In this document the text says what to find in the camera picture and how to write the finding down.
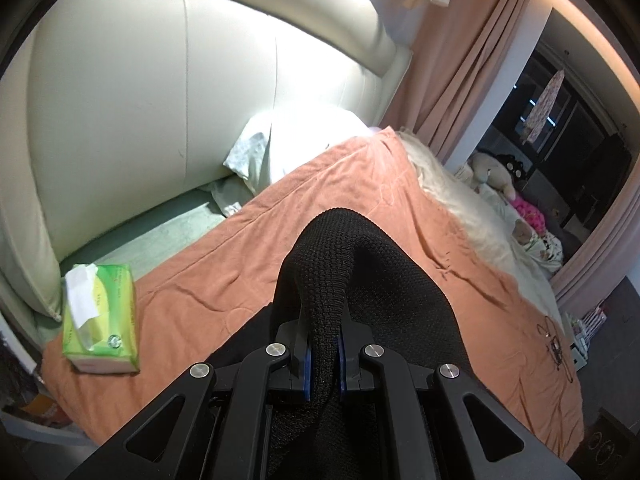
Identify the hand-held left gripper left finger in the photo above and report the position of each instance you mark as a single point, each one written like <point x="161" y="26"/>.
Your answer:
<point x="306" y="370"/>

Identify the white plush toy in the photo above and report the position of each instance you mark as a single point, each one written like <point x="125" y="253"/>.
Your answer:
<point x="490" y="170"/>

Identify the orange blanket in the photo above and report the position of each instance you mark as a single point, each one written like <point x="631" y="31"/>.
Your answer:
<point x="225" y="260"/>

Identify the dark plush toy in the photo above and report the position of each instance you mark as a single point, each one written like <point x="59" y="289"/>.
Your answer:
<point x="515" y="167"/>

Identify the black pants with floral lining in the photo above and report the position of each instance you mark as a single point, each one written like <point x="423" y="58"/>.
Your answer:
<point x="350" y="260"/>

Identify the pale crumpled cloth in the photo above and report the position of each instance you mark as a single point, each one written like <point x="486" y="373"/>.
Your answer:
<point x="227" y="197"/>

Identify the cream padded headboard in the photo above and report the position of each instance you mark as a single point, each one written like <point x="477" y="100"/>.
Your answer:
<point x="125" y="85"/>

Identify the dark window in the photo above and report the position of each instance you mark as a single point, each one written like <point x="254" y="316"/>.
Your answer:
<point x="580" y="120"/>

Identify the white pillow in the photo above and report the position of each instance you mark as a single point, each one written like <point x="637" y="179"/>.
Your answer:
<point x="300" y="145"/>

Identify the cream fluffy blanket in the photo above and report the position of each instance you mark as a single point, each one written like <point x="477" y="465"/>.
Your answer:
<point x="465" y="200"/>

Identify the white bedside shelf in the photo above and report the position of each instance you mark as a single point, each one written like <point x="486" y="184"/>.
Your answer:
<point x="45" y="427"/>

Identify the pale green bed sheet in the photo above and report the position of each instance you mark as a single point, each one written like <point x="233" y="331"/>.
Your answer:
<point x="140" y="240"/>

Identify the cream quilt with bear print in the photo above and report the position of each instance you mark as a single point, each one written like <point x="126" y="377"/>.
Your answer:
<point x="545" y="252"/>

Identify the dark grey couch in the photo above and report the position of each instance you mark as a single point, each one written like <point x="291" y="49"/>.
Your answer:
<point x="570" y="235"/>

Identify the striped box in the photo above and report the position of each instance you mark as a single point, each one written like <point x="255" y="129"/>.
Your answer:
<point x="587" y="325"/>

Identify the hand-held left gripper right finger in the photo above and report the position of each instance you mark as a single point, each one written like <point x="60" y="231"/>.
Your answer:
<point x="342" y="365"/>

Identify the hanging floral garment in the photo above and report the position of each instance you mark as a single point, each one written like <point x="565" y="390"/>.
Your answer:
<point x="542" y="105"/>

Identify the black speaker box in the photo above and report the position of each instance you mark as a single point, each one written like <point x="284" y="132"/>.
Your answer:
<point x="610" y="440"/>

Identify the pink plush toy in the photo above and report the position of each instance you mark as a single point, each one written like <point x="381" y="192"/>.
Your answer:
<point x="530" y="215"/>

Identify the dark armchair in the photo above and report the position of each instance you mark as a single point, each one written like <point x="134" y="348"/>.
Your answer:
<point x="605" y="170"/>

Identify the green tissue pack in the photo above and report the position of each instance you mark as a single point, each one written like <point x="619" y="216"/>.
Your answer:
<point x="110" y="320"/>

